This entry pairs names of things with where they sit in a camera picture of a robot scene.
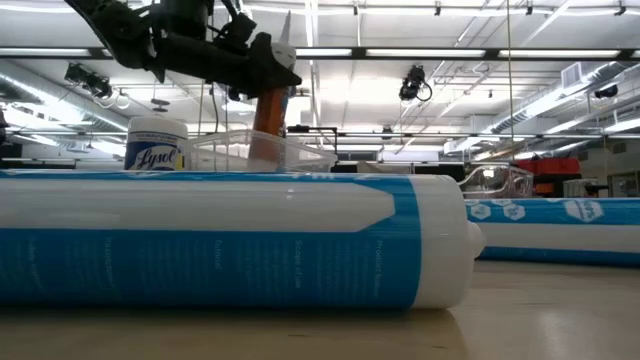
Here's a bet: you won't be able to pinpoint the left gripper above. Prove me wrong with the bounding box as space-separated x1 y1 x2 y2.
149 32 303 99

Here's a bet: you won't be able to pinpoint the orange white sealant bottle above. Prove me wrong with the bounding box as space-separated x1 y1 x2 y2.
248 10 298 172

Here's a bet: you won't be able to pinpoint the blue white silicone tube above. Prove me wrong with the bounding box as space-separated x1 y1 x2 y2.
0 168 487 310
463 197 640 268

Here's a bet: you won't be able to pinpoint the Lysol wipes canister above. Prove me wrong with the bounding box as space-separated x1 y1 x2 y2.
123 115 190 173

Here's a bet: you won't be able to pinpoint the clear plastic bin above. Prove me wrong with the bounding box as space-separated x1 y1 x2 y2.
180 128 340 174
457 163 536 201

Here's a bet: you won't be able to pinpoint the overhead light bar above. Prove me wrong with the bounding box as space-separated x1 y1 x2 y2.
0 46 640 63

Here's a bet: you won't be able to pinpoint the red bins on cart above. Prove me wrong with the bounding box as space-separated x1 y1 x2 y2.
514 156 582 177

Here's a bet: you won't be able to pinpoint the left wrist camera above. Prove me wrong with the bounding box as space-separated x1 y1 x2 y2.
162 0 260 54

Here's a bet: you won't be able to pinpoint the black overhead camera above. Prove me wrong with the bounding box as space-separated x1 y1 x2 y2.
398 63 434 104

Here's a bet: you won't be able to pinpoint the yellow hanging cord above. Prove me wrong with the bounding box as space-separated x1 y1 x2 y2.
505 0 516 162

